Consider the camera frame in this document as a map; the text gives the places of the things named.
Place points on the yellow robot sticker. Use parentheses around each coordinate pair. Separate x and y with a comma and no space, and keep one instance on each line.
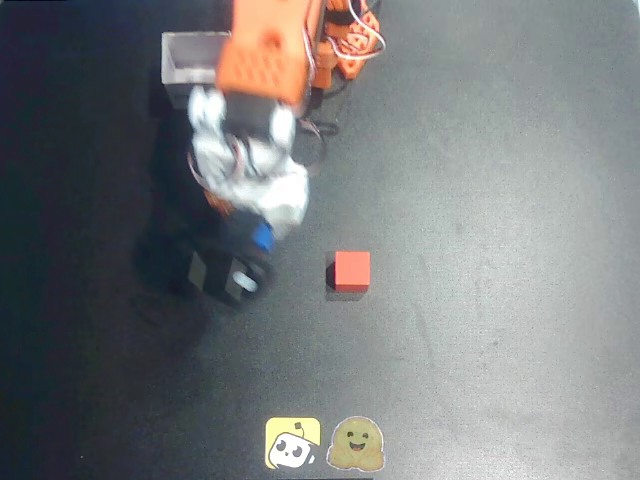
(292,443)

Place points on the white and orange robot arm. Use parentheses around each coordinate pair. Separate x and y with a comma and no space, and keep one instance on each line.
(265,55)

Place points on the blue cube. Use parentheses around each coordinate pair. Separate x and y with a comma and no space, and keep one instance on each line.
(264,237)

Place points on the red cube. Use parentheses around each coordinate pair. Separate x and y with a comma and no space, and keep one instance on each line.
(352,270)

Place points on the smiling hugging face sticker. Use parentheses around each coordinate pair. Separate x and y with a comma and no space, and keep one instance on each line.
(356,444)

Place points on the black gripper-mounted camera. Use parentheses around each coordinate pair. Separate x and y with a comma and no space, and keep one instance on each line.
(225,270)

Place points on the white cardboard box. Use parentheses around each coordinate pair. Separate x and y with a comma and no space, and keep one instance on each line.
(185,60)

